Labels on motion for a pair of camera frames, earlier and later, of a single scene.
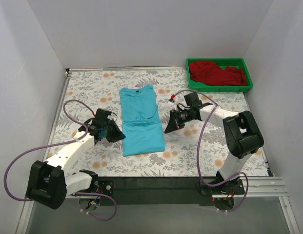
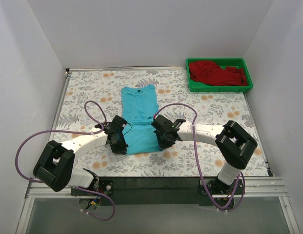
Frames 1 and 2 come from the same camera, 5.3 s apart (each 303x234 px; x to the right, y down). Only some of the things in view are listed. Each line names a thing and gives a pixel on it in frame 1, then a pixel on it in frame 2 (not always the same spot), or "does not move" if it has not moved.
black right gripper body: [177, 119] to [163, 139]
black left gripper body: [112, 131] to [119, 143]
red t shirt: [211, 73] does not move
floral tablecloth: [197, 149] does not move
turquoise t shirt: [143, 124] does not move
